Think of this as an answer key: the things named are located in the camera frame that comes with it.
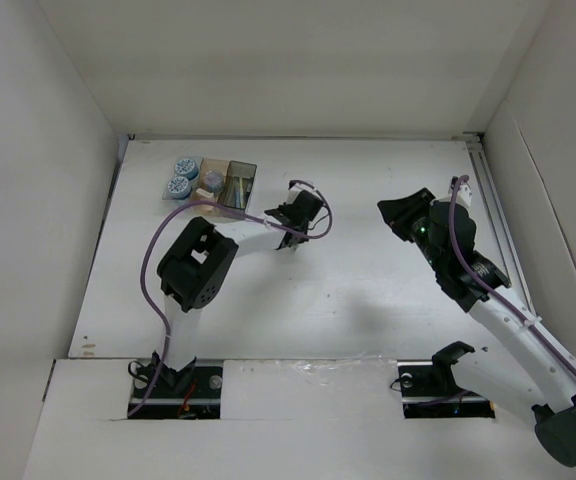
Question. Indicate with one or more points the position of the white staple box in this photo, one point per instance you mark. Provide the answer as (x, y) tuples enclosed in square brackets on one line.
[(204, 194)]

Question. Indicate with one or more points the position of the blue white tape jar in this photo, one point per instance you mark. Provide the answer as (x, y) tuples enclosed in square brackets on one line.
[(179, 188), (187, 167)]

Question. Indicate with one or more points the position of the amber plastic container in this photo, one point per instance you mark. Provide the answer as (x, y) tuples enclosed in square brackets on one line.
[(207, 165)]

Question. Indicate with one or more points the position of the clear jar of paper clips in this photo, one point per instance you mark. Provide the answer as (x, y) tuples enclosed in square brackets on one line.
[(213, 181)]

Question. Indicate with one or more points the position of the clear plastic container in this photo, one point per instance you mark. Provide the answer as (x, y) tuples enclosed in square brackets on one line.
[(194, 184)]

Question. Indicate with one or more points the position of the yellow highlighter pen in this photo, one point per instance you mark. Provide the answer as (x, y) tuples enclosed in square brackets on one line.
[(248, 185)]

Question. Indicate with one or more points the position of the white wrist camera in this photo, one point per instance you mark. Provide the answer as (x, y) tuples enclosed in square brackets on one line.
[(295, 187), (463, 191)]

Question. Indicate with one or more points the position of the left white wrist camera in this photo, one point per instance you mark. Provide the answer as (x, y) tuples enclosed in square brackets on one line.
[(295, 187)]

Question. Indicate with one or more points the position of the aluminium rail right side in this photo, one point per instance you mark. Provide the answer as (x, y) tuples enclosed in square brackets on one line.
[(498, 223)]

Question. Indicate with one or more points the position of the smoky grey plastic container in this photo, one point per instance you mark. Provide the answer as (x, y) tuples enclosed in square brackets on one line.
[(236, 169)]

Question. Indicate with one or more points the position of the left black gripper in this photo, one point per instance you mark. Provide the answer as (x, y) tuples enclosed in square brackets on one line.
[(283, 208)]

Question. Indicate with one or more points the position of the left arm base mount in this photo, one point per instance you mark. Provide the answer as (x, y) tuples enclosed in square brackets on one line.
[(192, 393)]

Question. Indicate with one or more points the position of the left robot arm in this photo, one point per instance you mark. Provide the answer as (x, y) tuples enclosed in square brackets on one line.
[(194, 268)]

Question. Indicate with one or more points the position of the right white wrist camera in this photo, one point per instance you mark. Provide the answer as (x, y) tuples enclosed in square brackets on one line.
[(463, 191)]

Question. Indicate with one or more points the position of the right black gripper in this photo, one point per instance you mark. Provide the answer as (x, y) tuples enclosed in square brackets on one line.
[(399, 212)]

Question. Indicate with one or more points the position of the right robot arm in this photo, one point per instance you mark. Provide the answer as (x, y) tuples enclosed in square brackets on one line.
[(544, 394)]

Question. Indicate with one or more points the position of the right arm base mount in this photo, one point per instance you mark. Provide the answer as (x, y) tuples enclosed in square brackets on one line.
[(424, 396)]

